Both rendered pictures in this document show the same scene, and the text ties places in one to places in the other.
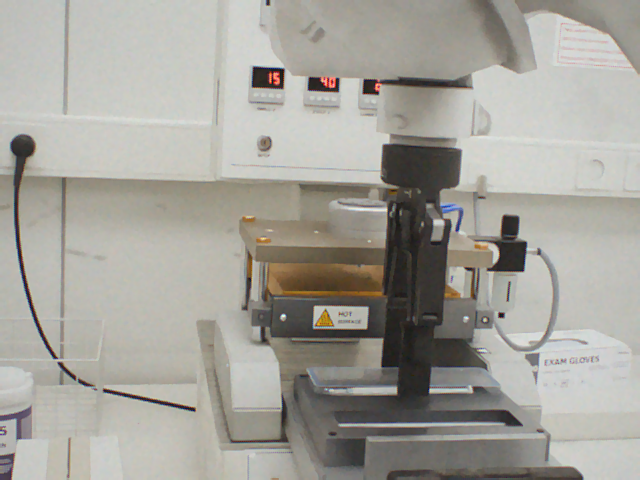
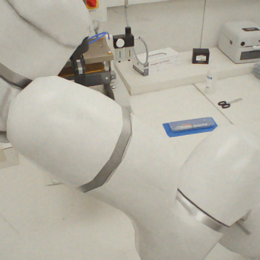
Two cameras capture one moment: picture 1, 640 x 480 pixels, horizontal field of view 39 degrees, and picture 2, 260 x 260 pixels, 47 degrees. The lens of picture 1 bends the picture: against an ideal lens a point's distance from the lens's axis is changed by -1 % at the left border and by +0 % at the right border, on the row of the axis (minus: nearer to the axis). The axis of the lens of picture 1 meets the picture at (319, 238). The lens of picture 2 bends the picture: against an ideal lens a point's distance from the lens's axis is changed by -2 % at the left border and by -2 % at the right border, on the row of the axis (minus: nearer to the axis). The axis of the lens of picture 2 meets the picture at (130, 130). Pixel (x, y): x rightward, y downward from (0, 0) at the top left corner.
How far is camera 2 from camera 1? 0.31 m
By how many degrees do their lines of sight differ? 28
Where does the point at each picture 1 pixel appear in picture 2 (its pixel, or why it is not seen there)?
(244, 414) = not seen: hidden behind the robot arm
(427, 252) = (78, 77)
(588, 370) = (165, 64)
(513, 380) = (121, 98)
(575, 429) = (160, 86)
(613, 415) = (172, 80)
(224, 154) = not seen: hidden behind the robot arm
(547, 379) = (152, 69)
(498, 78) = not seen: outside the picture
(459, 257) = (102, 58)
